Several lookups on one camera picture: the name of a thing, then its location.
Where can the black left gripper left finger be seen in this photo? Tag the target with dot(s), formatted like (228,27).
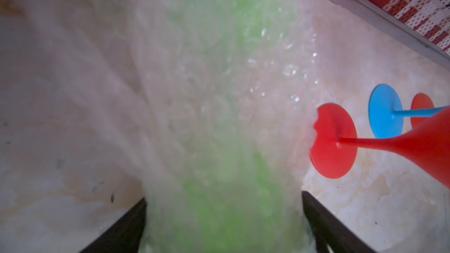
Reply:
(124,235)

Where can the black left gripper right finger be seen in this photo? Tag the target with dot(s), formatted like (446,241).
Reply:
(330,234)

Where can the pink red glass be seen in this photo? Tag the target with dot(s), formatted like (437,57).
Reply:
(335,148)

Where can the blue wine glass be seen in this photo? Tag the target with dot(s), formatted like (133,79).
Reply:
(386,113)

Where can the red wine glass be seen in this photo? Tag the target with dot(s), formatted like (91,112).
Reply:
(420,101)

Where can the bright green glass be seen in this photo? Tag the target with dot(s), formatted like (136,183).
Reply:
(229,122)

